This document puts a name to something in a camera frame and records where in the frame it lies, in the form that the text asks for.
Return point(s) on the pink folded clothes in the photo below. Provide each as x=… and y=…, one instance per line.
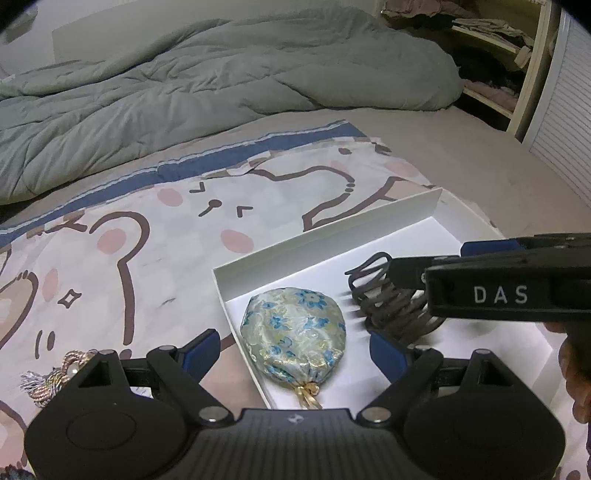
x=489, y=92

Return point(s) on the brown hair claw clip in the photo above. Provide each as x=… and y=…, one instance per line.
x=383, y=310

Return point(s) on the bear printed blanket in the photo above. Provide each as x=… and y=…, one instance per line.
x=138, y=277

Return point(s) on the cream wooden shelf unit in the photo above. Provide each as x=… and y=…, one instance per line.
x=538, y=55

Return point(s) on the beige bed sheet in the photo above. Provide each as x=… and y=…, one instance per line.
x=461, y=147

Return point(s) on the white cardboard box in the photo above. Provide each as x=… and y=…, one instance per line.
x=406, y=242

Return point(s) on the pink clothes pile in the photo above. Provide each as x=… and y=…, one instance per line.
x=415, y=7

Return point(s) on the person's right hand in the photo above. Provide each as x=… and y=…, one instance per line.
x=576, y=381

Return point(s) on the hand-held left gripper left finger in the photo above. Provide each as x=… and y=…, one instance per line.
x=205, y=347

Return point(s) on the white crumpled cloth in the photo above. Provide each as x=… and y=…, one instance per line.
x=494, y=30

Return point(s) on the grey-green duvet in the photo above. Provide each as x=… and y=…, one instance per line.
x=184, y=92

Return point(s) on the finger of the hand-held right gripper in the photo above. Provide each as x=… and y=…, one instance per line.
x=489, y=247
x=406, y=274

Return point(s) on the dark clothes pile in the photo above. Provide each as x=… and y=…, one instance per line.
x=485, y=64

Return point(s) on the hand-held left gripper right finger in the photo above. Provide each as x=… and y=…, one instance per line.
x=385, y=351

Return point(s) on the white louvered door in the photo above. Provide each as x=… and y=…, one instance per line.
x=563, y=115

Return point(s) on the gold and silver tassel charm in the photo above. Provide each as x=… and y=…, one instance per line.
x=51, y=383

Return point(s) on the blue floral fabric pouch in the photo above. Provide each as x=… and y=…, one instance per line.
x=295, y=332

